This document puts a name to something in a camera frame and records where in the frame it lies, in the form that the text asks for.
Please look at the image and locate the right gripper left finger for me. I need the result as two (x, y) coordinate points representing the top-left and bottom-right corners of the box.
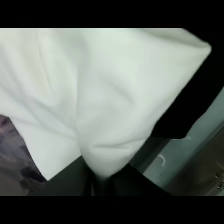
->
(33, 155), (98, 197)

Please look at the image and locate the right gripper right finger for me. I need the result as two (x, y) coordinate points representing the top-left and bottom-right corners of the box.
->
(107, 163), (175, 197)

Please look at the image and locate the white T-shirt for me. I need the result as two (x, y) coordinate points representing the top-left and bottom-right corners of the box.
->
(0, 28), (213, 183)

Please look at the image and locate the silver frame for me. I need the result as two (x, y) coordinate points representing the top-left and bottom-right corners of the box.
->
(129, 85), (224, 197)

